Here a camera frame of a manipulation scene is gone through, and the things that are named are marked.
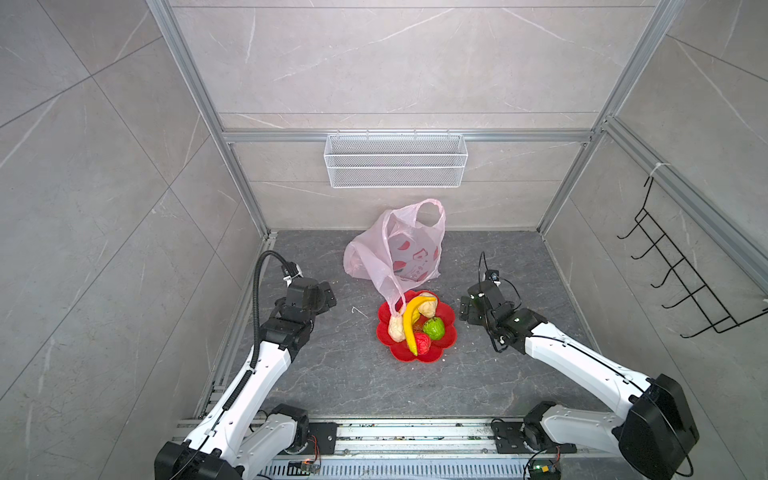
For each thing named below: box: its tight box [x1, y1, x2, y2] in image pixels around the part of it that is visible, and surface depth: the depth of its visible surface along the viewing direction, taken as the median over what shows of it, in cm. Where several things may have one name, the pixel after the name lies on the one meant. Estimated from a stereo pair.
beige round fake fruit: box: [418, 292, 438, 319], surface depth 92 cm
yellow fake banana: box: [403, 296, 437, 356], surface depth 88 cm
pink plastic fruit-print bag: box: [343, 199, 447, 317], surface depth 97 cm
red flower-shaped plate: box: [377, 290, 457, 363], surface depth 90 cm
